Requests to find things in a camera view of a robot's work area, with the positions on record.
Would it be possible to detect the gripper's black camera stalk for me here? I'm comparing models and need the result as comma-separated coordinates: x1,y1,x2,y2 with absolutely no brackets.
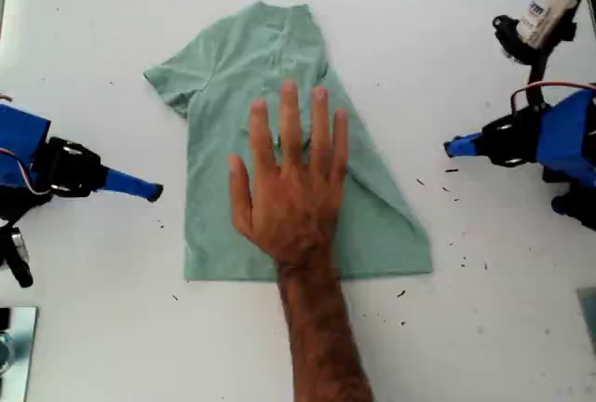
493,13,578,110
0,185,53,232

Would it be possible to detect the green t-shirt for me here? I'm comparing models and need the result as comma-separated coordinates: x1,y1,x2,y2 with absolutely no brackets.
142,0,434,282

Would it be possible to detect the steel post plate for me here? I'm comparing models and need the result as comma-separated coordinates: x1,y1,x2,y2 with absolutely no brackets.
0,306,38,402

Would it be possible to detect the person's hand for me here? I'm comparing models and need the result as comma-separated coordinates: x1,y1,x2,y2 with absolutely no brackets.
227,78,351,275

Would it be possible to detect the gripper's black camera box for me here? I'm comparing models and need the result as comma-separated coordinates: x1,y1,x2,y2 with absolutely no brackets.
0,218,34,289

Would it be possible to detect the arm red white wire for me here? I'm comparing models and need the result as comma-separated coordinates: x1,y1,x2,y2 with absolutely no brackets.
0,148,52,196

